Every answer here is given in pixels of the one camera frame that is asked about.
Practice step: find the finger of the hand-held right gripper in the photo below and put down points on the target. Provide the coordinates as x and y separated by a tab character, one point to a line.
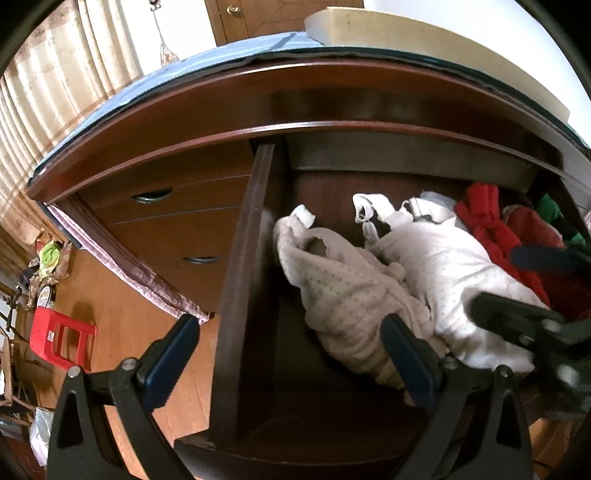
512	318
549	259

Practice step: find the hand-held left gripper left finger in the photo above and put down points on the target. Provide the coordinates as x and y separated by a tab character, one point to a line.
171	360

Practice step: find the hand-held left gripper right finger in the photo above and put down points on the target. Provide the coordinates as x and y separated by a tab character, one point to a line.
413	364

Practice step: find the red underwear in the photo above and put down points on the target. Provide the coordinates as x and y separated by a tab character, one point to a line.
531	226
485	217

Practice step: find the green and black underwear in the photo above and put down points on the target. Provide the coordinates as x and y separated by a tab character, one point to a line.
551	210

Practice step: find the white dotted underwear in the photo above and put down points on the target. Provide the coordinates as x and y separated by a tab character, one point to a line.
452	277

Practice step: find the beige dotted underwear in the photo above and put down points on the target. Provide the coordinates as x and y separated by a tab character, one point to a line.
341	286

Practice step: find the wooden drawer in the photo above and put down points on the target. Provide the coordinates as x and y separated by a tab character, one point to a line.
152	244
244	277
207	194

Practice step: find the white and black underwear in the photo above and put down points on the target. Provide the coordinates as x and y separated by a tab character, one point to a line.
383	207

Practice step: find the beige shallow tray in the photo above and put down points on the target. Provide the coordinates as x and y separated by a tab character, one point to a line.
415	41

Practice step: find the closed wooden drawer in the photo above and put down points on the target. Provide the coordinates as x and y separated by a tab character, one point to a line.
152	244
207	194

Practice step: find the pink hanging cloth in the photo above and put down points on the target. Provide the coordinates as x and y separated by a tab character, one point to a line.
138	277

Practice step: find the red plastic stool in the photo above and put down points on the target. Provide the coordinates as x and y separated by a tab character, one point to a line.
51	337

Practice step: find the round white tin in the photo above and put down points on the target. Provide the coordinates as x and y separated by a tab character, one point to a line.
46	296

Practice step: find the white plastic bag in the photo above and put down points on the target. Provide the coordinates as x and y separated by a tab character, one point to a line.
42	434

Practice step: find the green cloth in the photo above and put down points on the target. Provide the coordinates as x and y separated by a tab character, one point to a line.
50	258

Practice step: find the dark wooden desk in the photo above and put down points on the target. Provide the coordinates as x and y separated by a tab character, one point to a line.
184	106

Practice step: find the blue checked cloth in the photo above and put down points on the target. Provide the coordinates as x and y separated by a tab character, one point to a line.
138	87

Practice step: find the beige patterned curtain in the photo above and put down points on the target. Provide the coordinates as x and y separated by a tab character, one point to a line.
55	92

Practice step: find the brass door knob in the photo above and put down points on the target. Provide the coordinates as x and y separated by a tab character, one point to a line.
233	9

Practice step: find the brown wooden door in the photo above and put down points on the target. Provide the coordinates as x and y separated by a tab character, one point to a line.
277	18

